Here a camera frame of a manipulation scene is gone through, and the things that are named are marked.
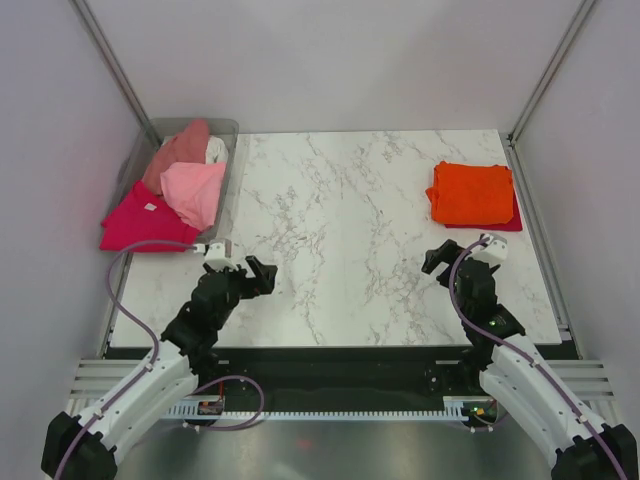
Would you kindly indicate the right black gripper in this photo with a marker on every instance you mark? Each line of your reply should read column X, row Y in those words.
column 446, row 253

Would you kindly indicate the dusty rose t shirt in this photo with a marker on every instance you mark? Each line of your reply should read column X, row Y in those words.
column 188, row 146

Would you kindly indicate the white t shirt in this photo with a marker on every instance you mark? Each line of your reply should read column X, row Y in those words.
column 216, row 151

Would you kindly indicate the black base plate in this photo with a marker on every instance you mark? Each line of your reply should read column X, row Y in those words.
column 342, row 379

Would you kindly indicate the light pink t shirt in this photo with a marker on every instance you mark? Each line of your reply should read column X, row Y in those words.
column 193, row 190

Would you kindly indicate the orange folded t shirt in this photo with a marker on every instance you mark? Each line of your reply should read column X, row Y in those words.
column 463, row 195

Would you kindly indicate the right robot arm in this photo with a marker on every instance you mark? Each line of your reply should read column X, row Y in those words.
column 576, row 442

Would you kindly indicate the magenta t shirt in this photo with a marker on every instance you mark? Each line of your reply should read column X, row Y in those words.
column 143, row 216
column 513, row 225

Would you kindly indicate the folded magenta t shirt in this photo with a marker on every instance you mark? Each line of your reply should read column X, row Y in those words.
column 513, row 225

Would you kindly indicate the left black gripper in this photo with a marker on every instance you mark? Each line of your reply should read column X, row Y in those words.
column 261, row 284

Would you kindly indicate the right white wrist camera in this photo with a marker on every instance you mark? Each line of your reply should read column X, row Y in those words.
column 494, row 250

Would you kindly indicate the aluminium frame post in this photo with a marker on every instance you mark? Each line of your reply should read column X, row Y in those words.
column 98, row 38
column 580, row 18

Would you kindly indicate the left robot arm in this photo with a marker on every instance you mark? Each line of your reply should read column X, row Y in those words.
column 93, row 443

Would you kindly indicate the white slotted cable duct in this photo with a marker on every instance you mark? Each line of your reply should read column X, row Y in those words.
column 192, row 410

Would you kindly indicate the left aluminium frame post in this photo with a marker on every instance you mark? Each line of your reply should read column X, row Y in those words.
column 98, row 38

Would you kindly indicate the right aluminium frame post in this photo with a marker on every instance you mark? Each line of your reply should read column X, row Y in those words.
column 580, row 18

